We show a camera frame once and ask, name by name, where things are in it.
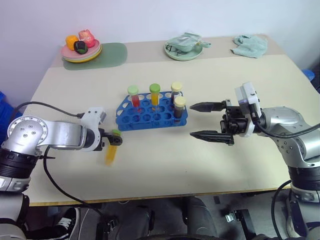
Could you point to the mint green plate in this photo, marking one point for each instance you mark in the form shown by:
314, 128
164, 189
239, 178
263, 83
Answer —
185, 56

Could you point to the pink plate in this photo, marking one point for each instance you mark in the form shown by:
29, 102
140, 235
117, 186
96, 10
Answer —
67, 52

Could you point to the yellow test tube green cap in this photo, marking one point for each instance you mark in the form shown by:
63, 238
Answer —
111, 155
154, 97

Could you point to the black green toy fruit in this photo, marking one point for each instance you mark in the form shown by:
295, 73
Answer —
80, 47

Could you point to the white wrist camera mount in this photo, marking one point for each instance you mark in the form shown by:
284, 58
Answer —
93, 115
247, 91

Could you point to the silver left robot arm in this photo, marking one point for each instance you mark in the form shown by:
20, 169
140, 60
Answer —
62, 135

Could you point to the light green stacked plate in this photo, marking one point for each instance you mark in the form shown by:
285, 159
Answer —
80, 61

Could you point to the black and white shoe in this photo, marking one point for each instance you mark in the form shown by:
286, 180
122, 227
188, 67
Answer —
66, 222

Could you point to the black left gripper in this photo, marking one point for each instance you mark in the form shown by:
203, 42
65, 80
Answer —
103, 135

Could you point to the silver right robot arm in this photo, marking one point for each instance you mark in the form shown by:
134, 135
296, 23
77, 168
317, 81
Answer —
285, 125

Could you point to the mint green pouch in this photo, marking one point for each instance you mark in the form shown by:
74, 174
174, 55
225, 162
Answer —
185, 41

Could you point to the dark test tube cream cap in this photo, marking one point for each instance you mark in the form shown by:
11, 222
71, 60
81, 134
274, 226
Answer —
180, 110
176, 87

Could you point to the blue stool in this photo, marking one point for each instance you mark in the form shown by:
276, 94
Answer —
308, 73

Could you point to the blue test tube rack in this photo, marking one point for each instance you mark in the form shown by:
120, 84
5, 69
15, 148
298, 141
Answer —
150, 122

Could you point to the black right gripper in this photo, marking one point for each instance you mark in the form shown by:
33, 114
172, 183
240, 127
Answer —
235, 122

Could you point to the mint green cloth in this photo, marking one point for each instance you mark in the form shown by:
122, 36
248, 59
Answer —
250, 46

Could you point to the orange yellow toy fruit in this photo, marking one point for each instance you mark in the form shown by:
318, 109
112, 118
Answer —
71, 42

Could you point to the green placemat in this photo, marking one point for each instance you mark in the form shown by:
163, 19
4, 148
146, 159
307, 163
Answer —
112, 55

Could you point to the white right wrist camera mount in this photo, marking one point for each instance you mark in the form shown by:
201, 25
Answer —
247, 91

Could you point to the black metal bracket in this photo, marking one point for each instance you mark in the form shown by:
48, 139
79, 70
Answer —
240, 220

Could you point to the yellow plate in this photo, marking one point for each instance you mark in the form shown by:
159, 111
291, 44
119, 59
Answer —
96, 53

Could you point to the red test tube green cap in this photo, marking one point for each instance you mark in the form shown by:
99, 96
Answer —
135, 100

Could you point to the pink toy fruit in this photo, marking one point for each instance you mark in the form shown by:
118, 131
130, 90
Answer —
87, 37

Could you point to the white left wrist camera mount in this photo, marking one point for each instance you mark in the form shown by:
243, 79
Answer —
93, 115

